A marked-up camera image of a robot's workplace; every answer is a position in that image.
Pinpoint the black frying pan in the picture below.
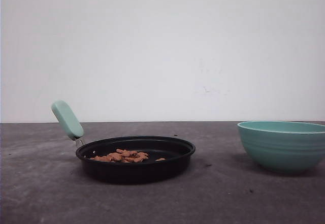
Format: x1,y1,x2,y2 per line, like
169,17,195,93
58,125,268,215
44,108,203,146
51,101,196,184

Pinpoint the teal ceramic bowl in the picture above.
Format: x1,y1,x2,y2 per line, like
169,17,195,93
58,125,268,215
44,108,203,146
237,121,324,174

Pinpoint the brown beef pieces pile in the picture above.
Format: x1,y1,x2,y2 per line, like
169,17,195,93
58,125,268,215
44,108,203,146
89,148,167,164

